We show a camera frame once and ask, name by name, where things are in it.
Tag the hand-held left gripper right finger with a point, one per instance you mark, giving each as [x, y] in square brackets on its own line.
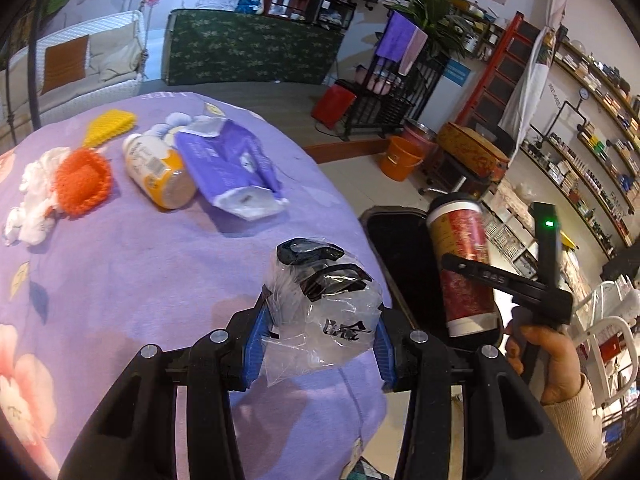
[382, 355]

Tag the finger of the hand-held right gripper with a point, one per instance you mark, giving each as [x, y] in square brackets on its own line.
[480, 274]

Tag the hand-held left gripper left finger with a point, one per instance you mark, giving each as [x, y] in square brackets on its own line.
[255, 342]

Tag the red cylindrical canister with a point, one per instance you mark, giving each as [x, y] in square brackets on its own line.
[465, 240]

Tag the clear plastic packaging bag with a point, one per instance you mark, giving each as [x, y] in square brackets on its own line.
[340, 320]

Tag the black trash bin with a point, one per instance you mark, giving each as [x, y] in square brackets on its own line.
[400, 245]

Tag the purple tissue packet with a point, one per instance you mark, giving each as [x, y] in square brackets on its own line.
[225, 160]

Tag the yellow label plastic bottle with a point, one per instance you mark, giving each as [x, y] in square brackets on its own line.
[160, 175]

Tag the orange foam net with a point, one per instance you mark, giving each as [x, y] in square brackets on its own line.
[82, 185]

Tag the white tissue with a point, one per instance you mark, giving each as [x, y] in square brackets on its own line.
[42, 172]
[30, 222]

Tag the yellow foam net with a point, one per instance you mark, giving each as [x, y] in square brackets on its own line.
[110, 127]

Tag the person's right forearm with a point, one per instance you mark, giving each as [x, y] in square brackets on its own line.
[575, 435]

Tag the person's right hand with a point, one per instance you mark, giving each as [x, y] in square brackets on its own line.
[555, 360]

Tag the white chair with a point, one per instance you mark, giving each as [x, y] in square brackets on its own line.
[607, 330]

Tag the patterned round box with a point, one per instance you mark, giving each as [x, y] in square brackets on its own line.
[472, 150]

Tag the purple floral tablecloth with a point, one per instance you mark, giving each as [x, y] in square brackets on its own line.
[150, 270]

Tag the orange bucket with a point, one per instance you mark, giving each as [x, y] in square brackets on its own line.
[402, 160]

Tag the pink bin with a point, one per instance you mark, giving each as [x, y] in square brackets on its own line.
[422, 135]

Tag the white hanging cloth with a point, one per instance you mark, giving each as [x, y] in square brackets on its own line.
[525, 90]

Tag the red ladder shelf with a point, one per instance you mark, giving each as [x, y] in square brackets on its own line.
[500, 80]

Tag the black metal rack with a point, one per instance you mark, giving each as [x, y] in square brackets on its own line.
[395, 105]

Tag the red box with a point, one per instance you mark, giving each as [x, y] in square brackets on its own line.
[334, 107]

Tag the pink towel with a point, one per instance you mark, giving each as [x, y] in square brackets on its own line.
[412, 52]

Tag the purple towel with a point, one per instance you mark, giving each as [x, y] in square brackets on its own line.
[395, 35]

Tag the large green plant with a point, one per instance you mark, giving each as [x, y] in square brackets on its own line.
[435, 5]

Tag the green floral covered counter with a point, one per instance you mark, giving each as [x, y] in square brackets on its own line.
[250, 50]

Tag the black display case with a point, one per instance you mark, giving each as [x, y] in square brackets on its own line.
[330, 10]

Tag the grey cushion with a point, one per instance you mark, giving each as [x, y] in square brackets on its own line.
[25, 77]
[120, 55]

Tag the orange cushion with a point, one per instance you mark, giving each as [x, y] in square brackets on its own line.
[65, 64]

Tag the blue bag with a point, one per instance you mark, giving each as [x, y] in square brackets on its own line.
[247, 5]

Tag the white wicker swing sofa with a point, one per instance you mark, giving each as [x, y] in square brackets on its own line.
[120, 22]

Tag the wall shelves with goods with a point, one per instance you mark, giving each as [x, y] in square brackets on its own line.
[600, 150]

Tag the black metal swing frame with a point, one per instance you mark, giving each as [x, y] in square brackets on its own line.
[34, 60]

